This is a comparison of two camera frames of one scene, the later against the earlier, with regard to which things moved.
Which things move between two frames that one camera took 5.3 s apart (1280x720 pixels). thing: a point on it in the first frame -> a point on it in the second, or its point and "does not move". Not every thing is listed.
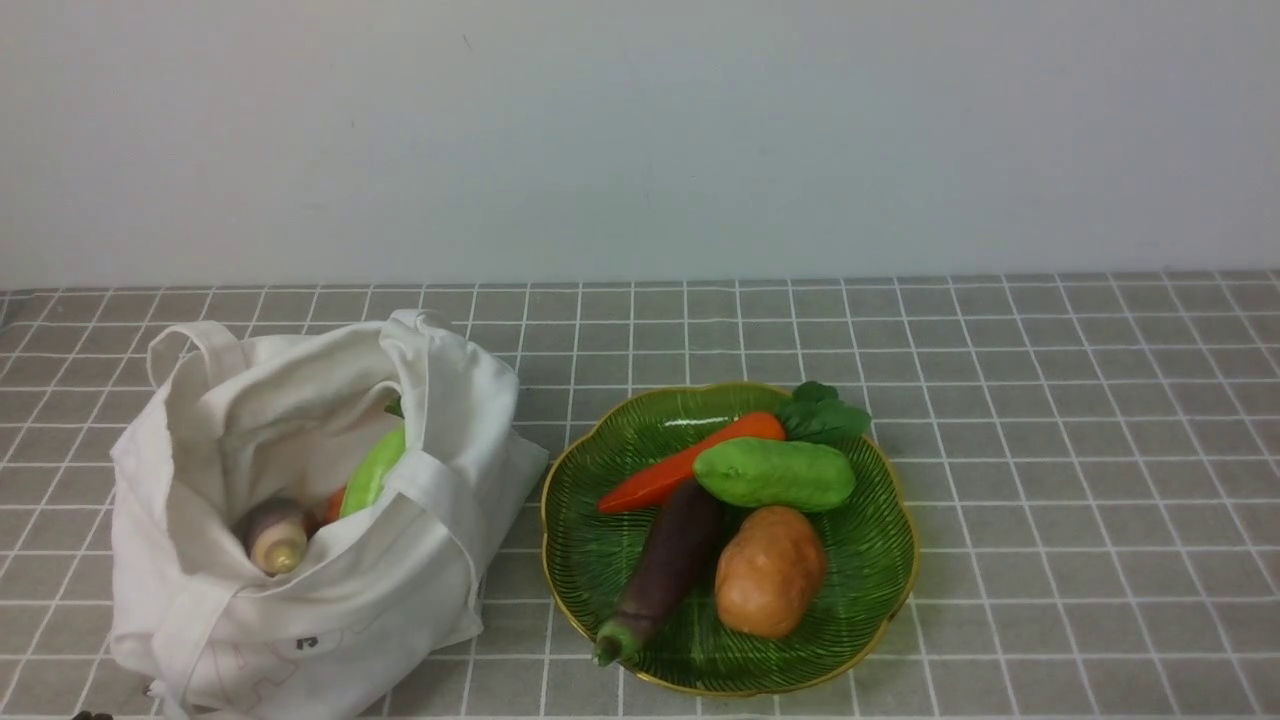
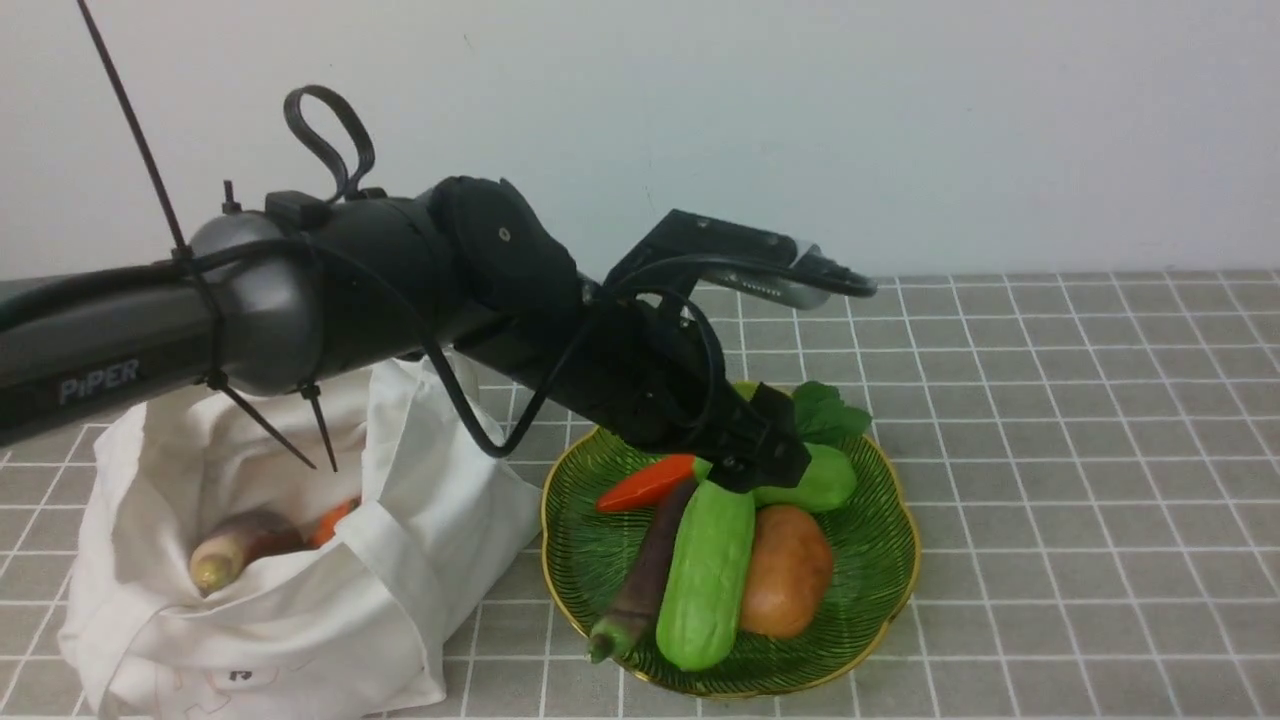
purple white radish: x=275 y=530 -> x=219 y=557
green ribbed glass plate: x=871 y=554 does not move
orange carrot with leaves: x=809 y=411 does not move
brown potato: x=769 y=573 does not move
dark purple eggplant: x=670 y=569 does not move
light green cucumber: x=367 y=481 -> x=706 y=594
